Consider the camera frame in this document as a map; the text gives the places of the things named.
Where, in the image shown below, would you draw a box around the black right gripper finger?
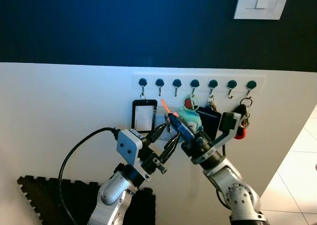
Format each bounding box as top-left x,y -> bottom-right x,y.
168,112 -> 203,139
168,114 -> 197,146

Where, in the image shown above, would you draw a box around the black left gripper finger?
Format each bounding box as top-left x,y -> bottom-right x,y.
144,124 -> 168,151
159,133 -> 180,165

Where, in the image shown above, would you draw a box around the bagged keys with orange tag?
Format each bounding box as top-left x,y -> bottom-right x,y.
158,98 -> 180,136

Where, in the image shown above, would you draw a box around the black badge holder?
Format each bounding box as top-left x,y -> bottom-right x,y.
132,91 -> 158,133

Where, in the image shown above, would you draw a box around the navy card wallet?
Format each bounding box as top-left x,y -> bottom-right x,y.
197,100 -> 222,141

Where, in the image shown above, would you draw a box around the black car key, red fob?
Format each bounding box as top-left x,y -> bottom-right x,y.
232,97 -> 253,140

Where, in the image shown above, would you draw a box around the black foam puzzle mat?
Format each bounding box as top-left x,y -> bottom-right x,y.
17,175 -> 157,225

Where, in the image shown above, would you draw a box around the teal plush keychain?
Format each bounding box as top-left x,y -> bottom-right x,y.
177,94 -> 205,136

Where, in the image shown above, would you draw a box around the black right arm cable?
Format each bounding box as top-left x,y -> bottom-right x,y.
220,140 -> 228,159

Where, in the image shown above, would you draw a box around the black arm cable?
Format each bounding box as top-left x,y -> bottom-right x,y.
58,127 -> 122,225
220,140 -> 228,159

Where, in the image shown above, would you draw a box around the teal knob wall hook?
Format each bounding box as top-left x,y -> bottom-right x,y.
155,78 -> 165,97
246,80 -> 257,100
227,80 -> 237,99
138,77 -> 148,100
172,78 -> 182,98
208,79 -> 218,101
190,79 -> 200,99

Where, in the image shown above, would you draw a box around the white hook rail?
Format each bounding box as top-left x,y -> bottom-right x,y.
131,74 -> 265,93

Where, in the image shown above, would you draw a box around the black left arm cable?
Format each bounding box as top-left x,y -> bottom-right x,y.
58,127 -> 122,225

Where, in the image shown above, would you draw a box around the white light switch plate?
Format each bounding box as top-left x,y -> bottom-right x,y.
234,0 -> 291,20

